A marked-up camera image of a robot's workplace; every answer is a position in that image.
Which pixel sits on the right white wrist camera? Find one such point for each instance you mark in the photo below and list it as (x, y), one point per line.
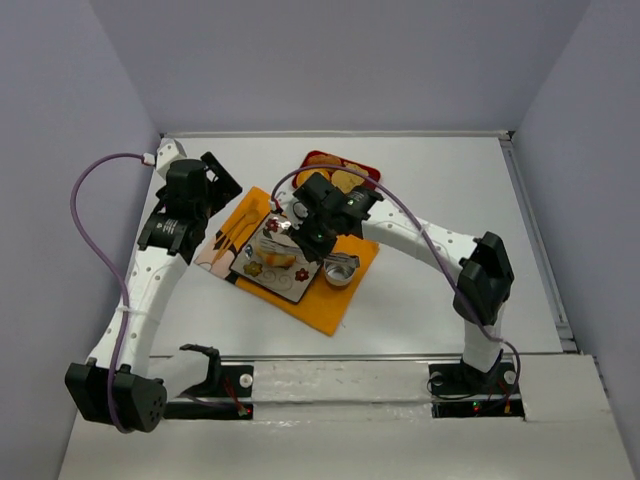
(290, 207)

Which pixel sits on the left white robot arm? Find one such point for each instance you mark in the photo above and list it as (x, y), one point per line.
(112, 386)

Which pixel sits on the brown croissant bread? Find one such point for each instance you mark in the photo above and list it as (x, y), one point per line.
(324, 159)

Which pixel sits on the orange cloth placemat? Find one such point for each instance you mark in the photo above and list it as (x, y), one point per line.
(323, 306)

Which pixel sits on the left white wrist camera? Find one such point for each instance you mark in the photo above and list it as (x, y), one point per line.
(169, 151)

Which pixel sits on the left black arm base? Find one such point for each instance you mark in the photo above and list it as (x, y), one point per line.
(210, 395)

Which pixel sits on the wooden spoon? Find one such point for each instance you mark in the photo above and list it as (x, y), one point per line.
(248, 221)

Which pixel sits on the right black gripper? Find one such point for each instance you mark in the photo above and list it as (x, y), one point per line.
(310, 241)

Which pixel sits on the red rectangular tray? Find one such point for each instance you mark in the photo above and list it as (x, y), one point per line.
(327, 172)

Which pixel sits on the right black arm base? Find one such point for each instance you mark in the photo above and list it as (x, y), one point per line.
(458, 392)

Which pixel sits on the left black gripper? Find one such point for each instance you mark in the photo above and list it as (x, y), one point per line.
(220, 179)

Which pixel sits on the wooden fork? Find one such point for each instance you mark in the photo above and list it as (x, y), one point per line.
(246, 211)

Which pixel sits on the sliced bread roll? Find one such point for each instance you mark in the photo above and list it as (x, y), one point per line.
(347, 180)

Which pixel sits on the square floral ceramic plate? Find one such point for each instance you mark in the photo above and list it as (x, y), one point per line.
(290, 283)

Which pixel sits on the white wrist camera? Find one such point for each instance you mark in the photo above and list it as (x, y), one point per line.
(169, 151)
(290, 207)

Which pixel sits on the small metal cup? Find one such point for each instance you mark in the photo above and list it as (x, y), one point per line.
(339, 276)

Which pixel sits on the pale plain bagel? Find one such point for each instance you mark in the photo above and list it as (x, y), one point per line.
(275, 259)

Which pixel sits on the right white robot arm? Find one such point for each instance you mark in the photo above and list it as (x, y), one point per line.
(478, 269)

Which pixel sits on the metal serving tongs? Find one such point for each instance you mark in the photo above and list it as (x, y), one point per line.
(344, 259)

